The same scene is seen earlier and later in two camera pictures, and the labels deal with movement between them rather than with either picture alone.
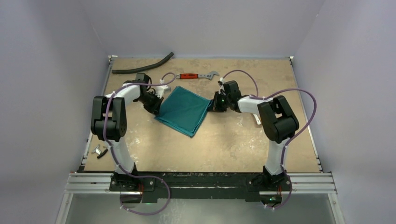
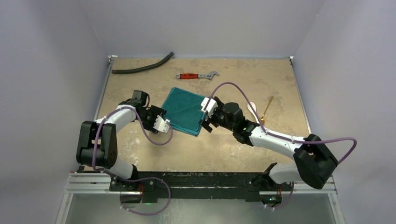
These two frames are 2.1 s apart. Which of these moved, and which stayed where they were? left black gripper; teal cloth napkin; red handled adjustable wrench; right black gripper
Moved: left black gripper; right black gripper
Stayed: teal cloth napkin; red handled adjustable wrench
